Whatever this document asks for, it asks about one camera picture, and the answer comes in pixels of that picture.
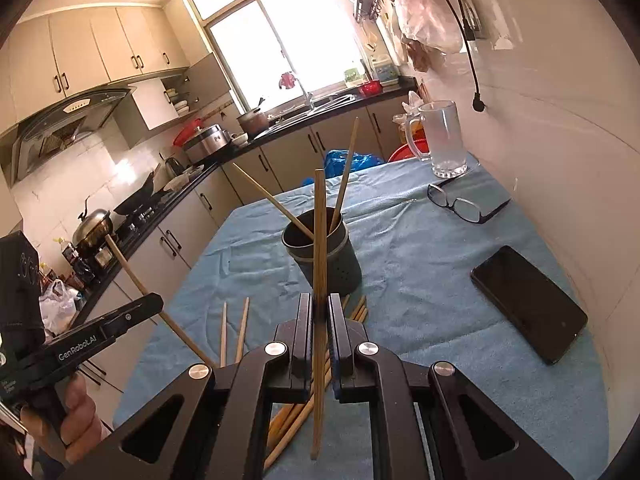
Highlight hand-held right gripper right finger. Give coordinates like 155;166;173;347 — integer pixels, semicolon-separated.
327;294;573;480

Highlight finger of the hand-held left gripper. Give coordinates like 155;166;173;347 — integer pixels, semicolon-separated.
97;293;165;343

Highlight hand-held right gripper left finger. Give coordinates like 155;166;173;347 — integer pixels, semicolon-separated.
60;293;314;480

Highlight bunch of wooden chopsticks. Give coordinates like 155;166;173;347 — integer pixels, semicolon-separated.
262;294;369;471

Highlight dark grey chopstick holder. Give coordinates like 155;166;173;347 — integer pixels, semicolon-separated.
282;208;362;297

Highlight person's left hand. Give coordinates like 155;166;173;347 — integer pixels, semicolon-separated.
20;373;103;466

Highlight white plastic bag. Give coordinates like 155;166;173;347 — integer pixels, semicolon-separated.
38;279;82;335

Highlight beige lower cabinets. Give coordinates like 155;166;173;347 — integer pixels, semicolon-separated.
75;101;417;396

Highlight beige cabinets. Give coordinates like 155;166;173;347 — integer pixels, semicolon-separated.
9;5;192;122
75;101;417;396

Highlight black wok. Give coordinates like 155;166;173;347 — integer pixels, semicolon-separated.
113;172;167;216

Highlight blue tablecloth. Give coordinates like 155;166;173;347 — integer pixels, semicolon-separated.
112;152;612;480

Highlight range hood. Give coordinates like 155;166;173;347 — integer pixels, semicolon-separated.
10;87;137;184

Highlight red lid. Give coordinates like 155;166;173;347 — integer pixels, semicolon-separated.
173;118;206;147

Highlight silver rice cooker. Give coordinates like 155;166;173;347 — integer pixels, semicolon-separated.
182;123;232;164

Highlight blue plastic bag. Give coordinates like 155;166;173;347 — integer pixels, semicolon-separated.
323;149;384;179

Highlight black-framed eyeglasses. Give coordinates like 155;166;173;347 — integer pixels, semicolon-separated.
427;183;512;225

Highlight black smartphone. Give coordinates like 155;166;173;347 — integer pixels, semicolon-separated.
470;245;589;365

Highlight red plastic basin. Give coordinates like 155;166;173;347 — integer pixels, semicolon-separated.
387;138;432;164

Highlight brown cooking pot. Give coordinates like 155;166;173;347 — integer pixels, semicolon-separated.
236;107;271;139

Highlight clear glass mug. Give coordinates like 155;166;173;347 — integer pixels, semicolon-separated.
403;100;469;179

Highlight beige upper cabinets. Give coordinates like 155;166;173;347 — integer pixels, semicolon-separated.
9;5;192;122

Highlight metal faucet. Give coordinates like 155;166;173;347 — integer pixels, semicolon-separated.
298;77;317;111

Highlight clear plastic bag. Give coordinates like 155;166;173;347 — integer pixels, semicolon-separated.
392;90;427;127

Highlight black kitchen countertop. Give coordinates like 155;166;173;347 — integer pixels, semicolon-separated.
65;77;419;311

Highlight kitchen window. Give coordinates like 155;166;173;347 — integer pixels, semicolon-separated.
186;0;373;112

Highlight hanging plastic bags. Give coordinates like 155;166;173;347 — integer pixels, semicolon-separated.
347;0;465;73

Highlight black power cable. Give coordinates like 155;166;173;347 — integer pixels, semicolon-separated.
434;0;487;112

